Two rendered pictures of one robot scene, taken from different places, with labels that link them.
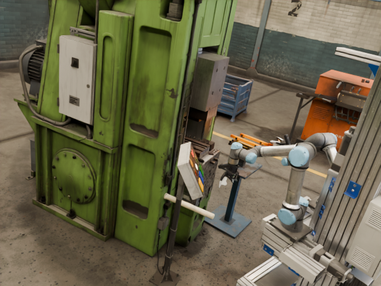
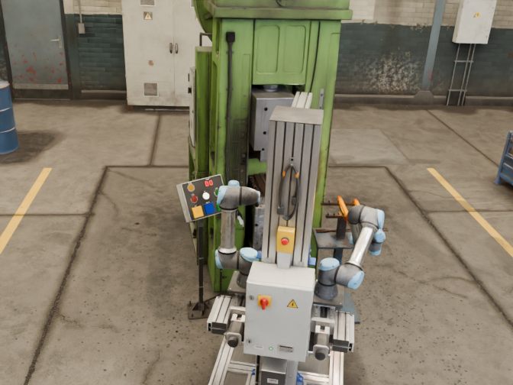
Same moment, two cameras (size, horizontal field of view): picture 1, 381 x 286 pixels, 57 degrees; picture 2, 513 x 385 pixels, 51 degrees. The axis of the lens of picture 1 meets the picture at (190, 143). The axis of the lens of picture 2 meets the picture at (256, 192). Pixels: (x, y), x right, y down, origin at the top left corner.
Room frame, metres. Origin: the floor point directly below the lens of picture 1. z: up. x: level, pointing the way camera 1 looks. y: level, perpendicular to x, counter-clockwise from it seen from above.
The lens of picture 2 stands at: (0.40, -3.14, 2.83)
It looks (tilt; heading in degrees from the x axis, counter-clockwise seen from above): 26 degrees down; 54
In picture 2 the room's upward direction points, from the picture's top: 3 degrees clockwise
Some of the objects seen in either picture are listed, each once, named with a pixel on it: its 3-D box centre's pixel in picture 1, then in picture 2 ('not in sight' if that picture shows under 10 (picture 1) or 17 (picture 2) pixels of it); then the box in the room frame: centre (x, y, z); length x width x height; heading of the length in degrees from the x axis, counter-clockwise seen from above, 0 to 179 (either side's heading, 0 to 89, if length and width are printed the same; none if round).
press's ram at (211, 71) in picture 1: (197, 76); (274, 115); (2.86, 0.04, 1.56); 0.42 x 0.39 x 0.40; 67
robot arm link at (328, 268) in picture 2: not in sight; (329, 270); (2.43, -1.16, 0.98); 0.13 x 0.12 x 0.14; 116
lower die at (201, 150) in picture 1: (183, 144); (264, 187); (2.82, 0.06, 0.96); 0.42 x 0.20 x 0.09; 67
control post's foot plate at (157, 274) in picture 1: (165, 274); (200, 305); (2.19, 0.01, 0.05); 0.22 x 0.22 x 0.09; 67
